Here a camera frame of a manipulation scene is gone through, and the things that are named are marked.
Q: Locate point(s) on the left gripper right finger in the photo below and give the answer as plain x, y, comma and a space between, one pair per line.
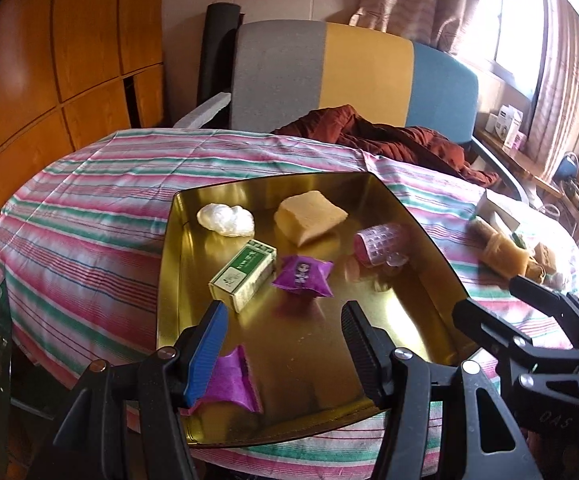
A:
397, 382

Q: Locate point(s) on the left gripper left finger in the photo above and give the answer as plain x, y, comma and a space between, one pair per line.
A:
173, 378

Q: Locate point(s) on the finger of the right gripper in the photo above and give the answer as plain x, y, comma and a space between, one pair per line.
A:
508, 344
564, 308

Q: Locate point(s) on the yellow knitted sock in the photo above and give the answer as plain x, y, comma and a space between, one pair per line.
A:
541, 264

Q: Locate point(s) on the purple sachet near edge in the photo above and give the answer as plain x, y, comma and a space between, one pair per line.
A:
232, 382

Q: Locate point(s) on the large cracker snack packet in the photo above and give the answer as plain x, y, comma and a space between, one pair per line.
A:
501, 254

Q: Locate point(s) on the white cardboard box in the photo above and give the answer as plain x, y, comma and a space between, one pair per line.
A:
493, 204

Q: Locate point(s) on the wooden side desk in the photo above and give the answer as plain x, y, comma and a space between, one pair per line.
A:
527, 173

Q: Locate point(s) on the gold metal tray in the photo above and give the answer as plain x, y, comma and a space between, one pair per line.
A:
299, 361

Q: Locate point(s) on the green white small box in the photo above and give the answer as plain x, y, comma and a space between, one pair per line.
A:
237, 282

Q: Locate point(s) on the purple sachet packet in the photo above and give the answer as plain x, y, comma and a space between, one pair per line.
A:
303, 275

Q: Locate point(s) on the white cotton ball bag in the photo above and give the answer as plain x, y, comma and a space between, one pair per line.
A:
227, 221

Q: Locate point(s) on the yellow sponge block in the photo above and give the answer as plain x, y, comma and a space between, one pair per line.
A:
305, 217

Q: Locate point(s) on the white product boxes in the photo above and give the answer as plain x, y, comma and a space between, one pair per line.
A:
506, 126

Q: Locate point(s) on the rust red jacket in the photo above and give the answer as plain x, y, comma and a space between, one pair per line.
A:
419, 146

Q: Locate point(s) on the grey yellow blue armchair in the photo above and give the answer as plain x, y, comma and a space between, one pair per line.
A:
283, 69

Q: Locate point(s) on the wooden wardrobe panels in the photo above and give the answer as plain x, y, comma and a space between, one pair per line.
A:
71, 72

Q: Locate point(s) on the black rolled mat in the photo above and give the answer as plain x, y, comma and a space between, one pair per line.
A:
222, 22

